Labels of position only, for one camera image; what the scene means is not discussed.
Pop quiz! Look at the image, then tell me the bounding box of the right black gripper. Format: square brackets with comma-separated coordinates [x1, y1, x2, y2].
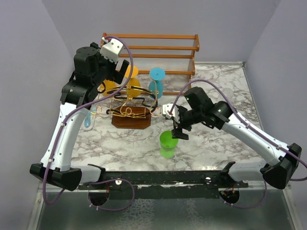
[171, 106, 203, 139]

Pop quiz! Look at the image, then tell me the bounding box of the orange wine glass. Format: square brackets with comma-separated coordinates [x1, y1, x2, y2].
[127, 66, 141, 98]
[100, 80, 117, 97]

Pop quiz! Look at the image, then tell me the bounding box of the green plastic wine glass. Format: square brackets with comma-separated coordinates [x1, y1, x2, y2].
[159, 130, 178, 159]

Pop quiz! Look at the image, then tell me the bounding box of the gold wire wine glass rack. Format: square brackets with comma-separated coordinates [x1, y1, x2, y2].
[90, 79, 162, 130]

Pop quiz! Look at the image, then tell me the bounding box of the blue plastic wine glass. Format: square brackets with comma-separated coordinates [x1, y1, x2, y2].
[149, 68, 165, 99]

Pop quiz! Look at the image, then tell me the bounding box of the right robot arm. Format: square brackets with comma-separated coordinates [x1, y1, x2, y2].
[163, 87, 302, 189]

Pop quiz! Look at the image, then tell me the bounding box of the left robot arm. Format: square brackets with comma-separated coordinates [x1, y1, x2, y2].
[30, 38, 130, 191]

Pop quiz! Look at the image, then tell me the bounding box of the wooden shelf rack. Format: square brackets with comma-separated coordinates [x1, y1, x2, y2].
[100, 33, 200, 82]

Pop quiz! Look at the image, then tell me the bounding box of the blue packaged item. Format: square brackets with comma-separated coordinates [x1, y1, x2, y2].
[81, 105, 96, 131]

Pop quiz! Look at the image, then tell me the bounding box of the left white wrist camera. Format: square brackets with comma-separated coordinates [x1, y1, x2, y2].
[100, 37, 124, 64]

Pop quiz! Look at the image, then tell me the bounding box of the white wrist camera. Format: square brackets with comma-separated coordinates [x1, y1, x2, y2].
[162, 103, 179, 122]
[100, 37, 124, 64]

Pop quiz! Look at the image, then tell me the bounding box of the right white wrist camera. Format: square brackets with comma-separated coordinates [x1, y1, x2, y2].
[162, 103, 179, 122]

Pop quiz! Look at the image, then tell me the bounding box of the black base frame bar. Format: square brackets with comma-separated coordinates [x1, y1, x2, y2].
[78, 170, 248, 200]

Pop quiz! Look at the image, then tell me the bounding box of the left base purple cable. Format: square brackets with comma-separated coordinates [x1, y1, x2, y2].
[88, 178, 136, 212]

